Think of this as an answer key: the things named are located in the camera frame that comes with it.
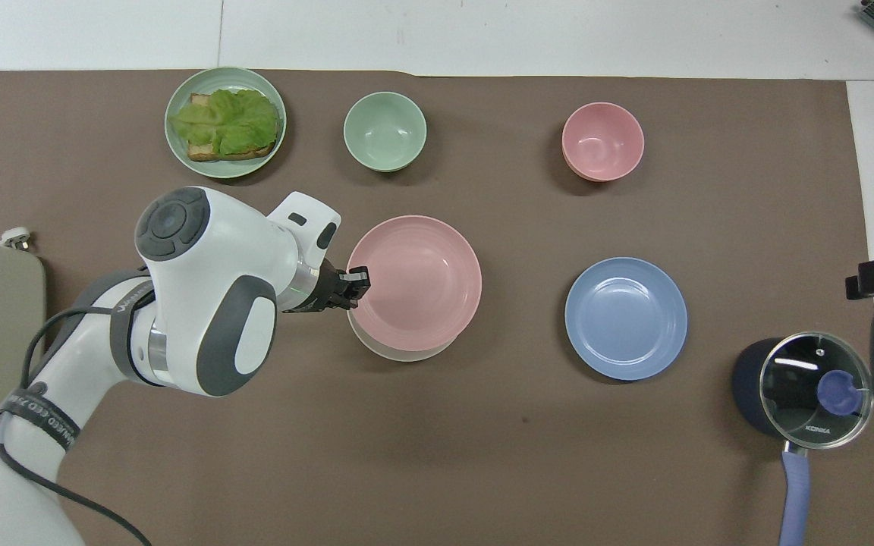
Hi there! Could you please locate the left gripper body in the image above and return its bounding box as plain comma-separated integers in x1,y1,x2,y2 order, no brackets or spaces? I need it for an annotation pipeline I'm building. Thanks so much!
283,258,341,314

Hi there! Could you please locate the pink plate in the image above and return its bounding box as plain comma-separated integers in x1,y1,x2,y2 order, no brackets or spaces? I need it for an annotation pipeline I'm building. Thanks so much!
346,215,483,353

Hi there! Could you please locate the beige plate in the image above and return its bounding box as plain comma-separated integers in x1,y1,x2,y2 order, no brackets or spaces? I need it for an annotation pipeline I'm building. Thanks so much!
346,305,457,363

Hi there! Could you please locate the green bowl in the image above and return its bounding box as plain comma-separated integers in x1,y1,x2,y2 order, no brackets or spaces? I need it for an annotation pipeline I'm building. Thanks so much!
343,91,428,174

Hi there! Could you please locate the toast slice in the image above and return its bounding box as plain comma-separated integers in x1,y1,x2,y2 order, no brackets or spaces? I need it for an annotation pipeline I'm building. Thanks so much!
186,93,279,163

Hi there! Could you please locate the green lettuce leaf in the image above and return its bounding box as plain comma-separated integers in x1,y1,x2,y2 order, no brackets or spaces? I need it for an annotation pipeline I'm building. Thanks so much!
169,88,283,156

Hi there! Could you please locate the green plate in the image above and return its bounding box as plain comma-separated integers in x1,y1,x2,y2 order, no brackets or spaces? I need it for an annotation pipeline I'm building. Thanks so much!
164,67,288,180

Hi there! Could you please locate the blue plate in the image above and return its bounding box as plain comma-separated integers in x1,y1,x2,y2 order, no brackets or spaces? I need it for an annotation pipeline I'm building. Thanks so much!
564,257,689,382

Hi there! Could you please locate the white plug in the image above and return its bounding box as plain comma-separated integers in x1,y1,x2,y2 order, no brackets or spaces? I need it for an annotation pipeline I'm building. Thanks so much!
0,226,38,252

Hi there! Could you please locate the pink bowl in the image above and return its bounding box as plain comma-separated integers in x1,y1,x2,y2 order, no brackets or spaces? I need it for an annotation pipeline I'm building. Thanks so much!
561,102,646,184

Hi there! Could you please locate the dark blue pot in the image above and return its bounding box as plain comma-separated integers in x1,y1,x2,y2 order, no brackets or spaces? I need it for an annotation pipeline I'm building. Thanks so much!
731,337,814,546

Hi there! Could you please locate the glass lid with blue knob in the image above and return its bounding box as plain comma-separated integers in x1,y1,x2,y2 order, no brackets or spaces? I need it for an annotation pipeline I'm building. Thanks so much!
758,331,874,450

